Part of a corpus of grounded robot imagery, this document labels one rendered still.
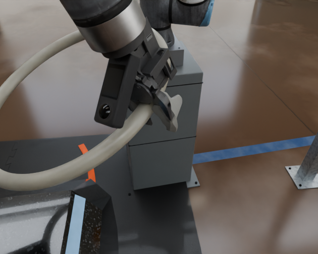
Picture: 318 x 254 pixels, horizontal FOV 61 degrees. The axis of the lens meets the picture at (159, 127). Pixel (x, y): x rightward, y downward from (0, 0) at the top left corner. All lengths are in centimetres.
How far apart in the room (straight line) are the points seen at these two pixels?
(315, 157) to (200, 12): 120
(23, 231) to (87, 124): 164
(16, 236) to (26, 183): 36
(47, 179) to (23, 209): 42
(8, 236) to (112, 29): 66
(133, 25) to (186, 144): 130
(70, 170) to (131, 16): 26
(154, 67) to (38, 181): 27
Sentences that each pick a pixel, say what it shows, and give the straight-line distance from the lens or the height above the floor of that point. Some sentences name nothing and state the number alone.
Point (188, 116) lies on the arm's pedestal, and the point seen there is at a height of 58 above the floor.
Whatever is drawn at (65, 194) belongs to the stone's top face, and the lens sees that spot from 90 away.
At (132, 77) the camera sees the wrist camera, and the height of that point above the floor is 129.
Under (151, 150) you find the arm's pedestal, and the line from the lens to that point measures 159.
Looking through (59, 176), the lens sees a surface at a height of 114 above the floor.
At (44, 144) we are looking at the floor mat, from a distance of 231.
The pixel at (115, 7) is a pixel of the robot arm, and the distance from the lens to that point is 36.
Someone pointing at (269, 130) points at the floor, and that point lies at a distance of 245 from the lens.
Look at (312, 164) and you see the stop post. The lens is 202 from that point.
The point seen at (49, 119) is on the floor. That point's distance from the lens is 257.
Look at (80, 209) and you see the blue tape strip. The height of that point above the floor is 78.
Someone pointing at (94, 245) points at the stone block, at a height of 73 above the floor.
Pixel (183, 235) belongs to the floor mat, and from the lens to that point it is 168.
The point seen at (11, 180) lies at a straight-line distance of 55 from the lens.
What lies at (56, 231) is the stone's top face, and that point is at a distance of 83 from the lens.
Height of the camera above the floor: 149
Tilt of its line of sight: 40 degrees down
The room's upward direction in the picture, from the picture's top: straight up
